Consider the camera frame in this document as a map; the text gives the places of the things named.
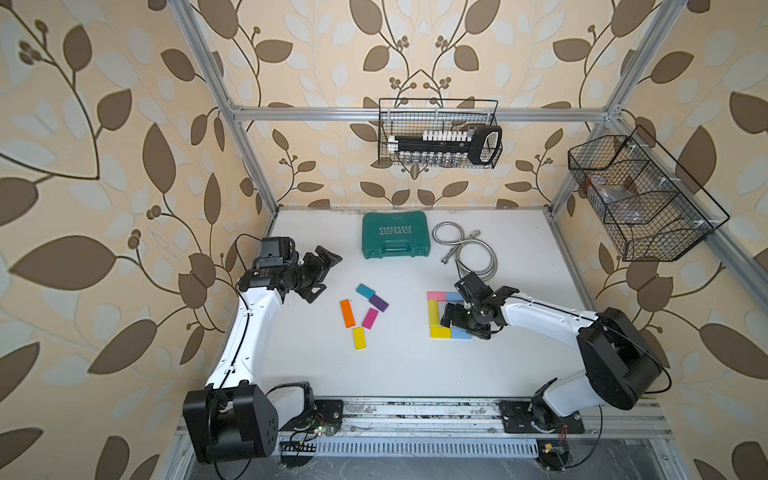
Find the green plastic tool case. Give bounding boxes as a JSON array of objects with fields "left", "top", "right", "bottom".
[{"left": 362, "top": 211, "right": 431, "bottom": 259}]

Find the pink block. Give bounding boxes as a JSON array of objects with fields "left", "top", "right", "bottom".
[{"left": 427, "top": 291, "right": 447, "bottom": 302}]

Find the right black wire basket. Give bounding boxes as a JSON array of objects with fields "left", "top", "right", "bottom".
[{"left": 567, "top": 125, "right": 730, "bottom": 262}]

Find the orange long block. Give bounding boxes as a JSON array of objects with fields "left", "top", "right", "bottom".
[{"left": 340, "top": 299, "right": 356, "bottom": 328}]

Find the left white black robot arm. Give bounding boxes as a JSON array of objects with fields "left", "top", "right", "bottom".
[{"left": 182, "top": 237, "right": 342, "bottom": 465}]

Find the magenta block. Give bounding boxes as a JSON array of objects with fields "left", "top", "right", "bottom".
[{"left": 362, "top": 308, "right": 379, "bottom": 330}]

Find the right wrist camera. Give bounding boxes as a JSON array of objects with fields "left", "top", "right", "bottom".
[{"left": 454, "top": 272, "right": 494, "bottom": 307}]

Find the purple block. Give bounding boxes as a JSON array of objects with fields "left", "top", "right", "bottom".
[{"left": 369, "top": 294, "right": 389, "bottom": 312}]

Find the coiled metal shower hose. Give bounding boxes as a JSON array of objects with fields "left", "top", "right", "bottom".
[{"left": 431, "top": 221, "right": 499, "bottom": 283}]

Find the yellow block lower left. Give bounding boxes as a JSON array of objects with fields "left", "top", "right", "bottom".
[{"left": 353, "top": 327, "right": 367, "bottom": 350}]

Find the centre black wire basket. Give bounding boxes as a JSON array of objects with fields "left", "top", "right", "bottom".
[{"left": 377, "top": 97, "right": 503, "bottom": 170}]

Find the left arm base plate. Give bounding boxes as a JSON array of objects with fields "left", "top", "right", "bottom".
[{"left": 272, "top": 398, "right": 344, "bottom": 436}]

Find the black white socket set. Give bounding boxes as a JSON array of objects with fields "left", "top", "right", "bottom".
[{"left": 384, "top": 125, "right": 503, "bottom": 169}]

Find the aluminium front rail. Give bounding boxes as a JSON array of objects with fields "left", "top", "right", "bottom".
[{"left": 320, "top": 396, "right": 673, "bottom": 440}]

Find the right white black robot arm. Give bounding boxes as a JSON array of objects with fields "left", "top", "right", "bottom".
[{"left": 439, "top": 281, "right": 668, "bottom": 432}]

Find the teal block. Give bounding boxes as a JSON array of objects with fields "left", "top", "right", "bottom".
[{"left": 356, "top": 284, "right": 375, "bottom": 299}]

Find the short yellow block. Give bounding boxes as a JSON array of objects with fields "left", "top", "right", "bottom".
[{"left": 430, "top": 326, "right": 452, "bottom": 339}]

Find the black wire basket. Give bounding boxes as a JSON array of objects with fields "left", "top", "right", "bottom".
[
  {"left": 567, "top": 125, "right": 730, "bottom": 262},
  {"left": 377, "top": 97, "right": 503, "bottom": 170}
]

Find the long yellow-green block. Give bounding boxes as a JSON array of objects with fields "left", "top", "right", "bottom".
[{"left": 427, "top": 300, "right": 440, "bottom": 328}]

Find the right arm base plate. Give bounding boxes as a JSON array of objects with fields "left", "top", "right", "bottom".
[{"left": 497, "top": 399, "right": 585, "bottom": 434}]

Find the clear plastic bag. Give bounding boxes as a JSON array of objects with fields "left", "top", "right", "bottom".
[{"left": 588, "top": 175, "right": 646, "bottom": 224}]

